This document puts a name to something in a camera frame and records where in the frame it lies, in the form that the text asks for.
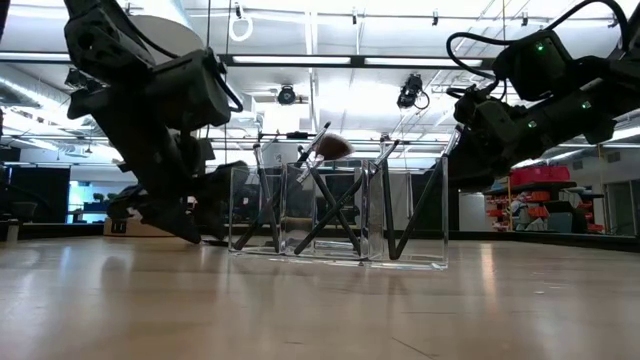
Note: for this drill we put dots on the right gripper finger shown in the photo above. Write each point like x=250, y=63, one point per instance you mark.
x=477, y=180
x=475, y=152

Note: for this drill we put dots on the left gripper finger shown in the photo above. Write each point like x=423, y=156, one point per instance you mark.
x=175, y=222
x=222, y=205

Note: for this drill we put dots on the black brush silver ferrule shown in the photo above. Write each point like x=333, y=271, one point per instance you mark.
x=420, y=210

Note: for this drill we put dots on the black flat-head makeup brush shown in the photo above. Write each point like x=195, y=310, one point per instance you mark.
x=310, y=240

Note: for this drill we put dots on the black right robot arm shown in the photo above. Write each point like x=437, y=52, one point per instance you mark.
x=590, y=85

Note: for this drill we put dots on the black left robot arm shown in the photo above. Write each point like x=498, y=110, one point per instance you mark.
x=140, y=100

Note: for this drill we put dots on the red storage bins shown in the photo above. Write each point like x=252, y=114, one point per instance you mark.
x=540, y=176

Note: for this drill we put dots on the blue planter with plants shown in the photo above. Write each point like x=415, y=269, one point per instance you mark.
x=95, y=206

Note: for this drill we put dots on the shelf with orange bins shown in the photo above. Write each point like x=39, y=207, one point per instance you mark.
x=537, y=212

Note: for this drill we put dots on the dark room panel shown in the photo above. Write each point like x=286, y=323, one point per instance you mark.
x=45, y=185

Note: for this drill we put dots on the clear acrylic three-compartment organizer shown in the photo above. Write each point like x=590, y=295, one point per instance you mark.
x=369, y=220

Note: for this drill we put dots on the small grey cylinder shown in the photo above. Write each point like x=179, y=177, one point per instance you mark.
x=13, y=230

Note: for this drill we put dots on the white cylinder lamp wooden base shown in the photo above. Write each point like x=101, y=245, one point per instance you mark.
x=165, y=32

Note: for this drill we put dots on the black aluminium table frame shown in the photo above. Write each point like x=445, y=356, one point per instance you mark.
x=60, y=231

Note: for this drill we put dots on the round black ceiling camera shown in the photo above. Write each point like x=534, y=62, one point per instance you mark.
x=286, y=96

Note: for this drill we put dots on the silver ventilation duct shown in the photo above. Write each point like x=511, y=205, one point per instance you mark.
x=30, y=92

